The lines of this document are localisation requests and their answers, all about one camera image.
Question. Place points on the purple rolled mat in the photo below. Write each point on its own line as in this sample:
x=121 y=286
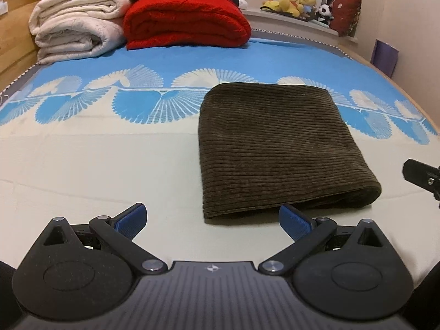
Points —
x=384 y=57

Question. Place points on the blue white patterned bedsheet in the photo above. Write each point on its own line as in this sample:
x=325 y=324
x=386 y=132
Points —
x=82 y=176

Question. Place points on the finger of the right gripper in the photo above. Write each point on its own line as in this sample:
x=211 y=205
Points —
x=422 y=175

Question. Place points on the panda plush toy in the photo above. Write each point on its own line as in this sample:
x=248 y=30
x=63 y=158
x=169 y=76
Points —
x=324 y=14

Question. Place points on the dark brown corduroy pants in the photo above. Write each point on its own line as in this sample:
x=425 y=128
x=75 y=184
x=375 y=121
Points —
x=265 y=145

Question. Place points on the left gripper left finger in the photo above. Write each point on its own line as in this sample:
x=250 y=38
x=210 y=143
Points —
x=77 y=272

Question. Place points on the red folded blanket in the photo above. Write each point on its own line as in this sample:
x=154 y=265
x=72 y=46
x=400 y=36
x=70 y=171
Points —
x=162 y=23

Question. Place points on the yellow plush toy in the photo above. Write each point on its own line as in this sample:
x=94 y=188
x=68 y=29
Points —
x=298 y=9

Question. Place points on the cream folded blanket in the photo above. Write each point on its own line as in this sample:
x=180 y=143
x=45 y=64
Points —
x=77 y=29

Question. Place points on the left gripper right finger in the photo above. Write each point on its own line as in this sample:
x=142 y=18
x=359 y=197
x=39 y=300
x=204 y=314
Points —
x=350 y=273

